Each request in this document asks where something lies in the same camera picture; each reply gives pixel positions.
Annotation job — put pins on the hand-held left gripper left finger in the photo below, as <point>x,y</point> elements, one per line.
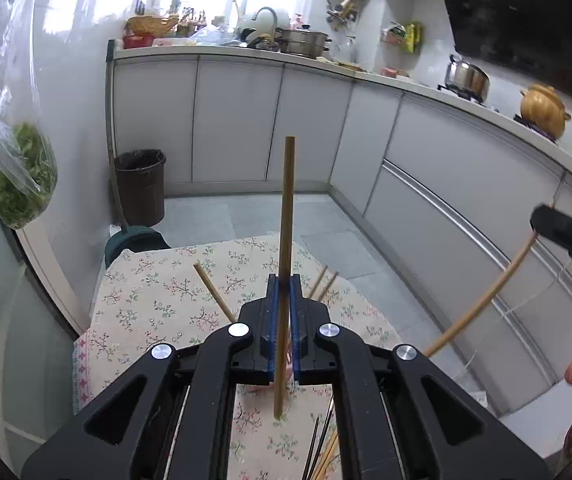
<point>274,325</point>

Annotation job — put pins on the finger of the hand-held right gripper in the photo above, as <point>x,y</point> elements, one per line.
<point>566,232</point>

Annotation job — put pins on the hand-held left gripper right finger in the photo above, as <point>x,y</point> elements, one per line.
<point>295,325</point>

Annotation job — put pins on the tan bamboo chopstick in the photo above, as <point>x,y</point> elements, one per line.
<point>486,302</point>
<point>288,210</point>
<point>328,286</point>
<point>213,292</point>
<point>318,281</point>

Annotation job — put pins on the row of bamboo chopsticks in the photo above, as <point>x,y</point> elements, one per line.
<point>328,452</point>

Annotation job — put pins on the hanging kitchen utensils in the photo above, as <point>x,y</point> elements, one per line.
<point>341,10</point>

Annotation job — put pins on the floral tablecloth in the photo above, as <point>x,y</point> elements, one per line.
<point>166,300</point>

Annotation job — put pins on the yellow clay pot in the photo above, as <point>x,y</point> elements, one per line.
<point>546,112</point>

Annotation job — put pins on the dark green stool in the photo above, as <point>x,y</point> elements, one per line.
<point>136,242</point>

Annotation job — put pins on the dark brown trash bin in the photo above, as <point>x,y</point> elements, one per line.
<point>138,190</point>

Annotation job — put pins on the grey kitchen cabinet unit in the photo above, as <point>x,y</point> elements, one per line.
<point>236,120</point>

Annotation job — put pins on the black range hood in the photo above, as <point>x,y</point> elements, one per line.
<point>516,20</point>

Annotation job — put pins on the small orange box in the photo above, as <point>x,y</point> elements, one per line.
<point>395,72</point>

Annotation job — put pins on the yellow green packet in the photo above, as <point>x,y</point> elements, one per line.
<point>412,37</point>

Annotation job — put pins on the small food box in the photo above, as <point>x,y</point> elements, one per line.
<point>393,35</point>

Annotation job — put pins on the stainless steel steamer pot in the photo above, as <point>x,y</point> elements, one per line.
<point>303,42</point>

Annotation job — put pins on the plastic bag of greens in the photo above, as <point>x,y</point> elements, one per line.
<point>21,185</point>

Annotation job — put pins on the clear plastic bag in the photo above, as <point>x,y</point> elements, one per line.
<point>211,36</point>

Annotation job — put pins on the white rounded kettle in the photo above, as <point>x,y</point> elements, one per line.
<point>281,17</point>

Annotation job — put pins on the red bowl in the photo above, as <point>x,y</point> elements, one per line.
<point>138,41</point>

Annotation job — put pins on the chrome kitchen faucet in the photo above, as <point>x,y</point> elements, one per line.
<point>265,10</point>

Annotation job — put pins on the woven basket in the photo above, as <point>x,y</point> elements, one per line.
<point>151,25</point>

